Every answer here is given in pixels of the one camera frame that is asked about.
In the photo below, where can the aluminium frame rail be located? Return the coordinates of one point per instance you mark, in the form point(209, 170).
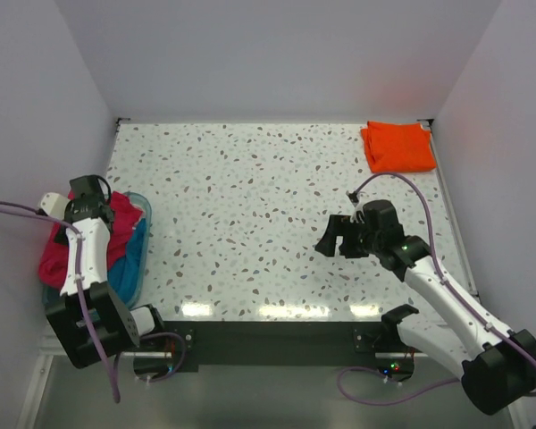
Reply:
point(49, 347)

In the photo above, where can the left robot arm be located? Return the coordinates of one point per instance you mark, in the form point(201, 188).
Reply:
point(89, 319)

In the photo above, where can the teal plastic basket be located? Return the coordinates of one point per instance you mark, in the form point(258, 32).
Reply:
point(50, 295)

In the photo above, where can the magenta t shirt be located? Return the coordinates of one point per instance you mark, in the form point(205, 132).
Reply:
point(52, 267)

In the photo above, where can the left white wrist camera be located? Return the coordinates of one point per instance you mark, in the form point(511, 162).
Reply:
point(53, 205)

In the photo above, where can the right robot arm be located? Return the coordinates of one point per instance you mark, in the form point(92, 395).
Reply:
point(495, 365)

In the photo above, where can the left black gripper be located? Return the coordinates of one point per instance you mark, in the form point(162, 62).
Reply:
point(71, 208)

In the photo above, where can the blue t shirt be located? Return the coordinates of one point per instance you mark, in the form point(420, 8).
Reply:
point(124, 274)

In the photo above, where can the folded orange t shirt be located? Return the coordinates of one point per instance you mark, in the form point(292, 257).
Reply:
point(392, 147)

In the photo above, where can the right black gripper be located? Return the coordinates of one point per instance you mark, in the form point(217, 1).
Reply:
point(336, 226)

